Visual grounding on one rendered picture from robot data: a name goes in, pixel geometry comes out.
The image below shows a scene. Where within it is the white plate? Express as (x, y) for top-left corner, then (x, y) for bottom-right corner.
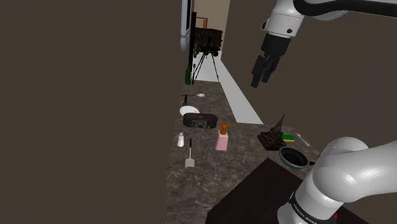
(179, 106), (200, 117)

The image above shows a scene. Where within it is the white framed window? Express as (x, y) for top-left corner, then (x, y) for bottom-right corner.
(180, 0), (193, 52)

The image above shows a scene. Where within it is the white spatula black handle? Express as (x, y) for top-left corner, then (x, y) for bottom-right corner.
(185, 138), (195, 168)

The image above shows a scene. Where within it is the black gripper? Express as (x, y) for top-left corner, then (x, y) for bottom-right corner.
(250, 33), (291, 89)

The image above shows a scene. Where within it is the pink soap dispenser orange pump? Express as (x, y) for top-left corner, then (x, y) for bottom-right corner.
(215, 122), (237, 151)

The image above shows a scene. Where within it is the black toaster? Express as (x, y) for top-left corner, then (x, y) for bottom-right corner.
(182, 113), (218, 130)

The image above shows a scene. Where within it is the black frying pan teal rim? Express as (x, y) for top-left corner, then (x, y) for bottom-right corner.
(278, 146), (316, 171)

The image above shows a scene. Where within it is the dark robot stand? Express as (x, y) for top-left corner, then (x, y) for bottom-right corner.
(205, 157), (370, 224)

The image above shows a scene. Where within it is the dark pagoda figure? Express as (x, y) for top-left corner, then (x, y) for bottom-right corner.
(257, 113), (288, 151)

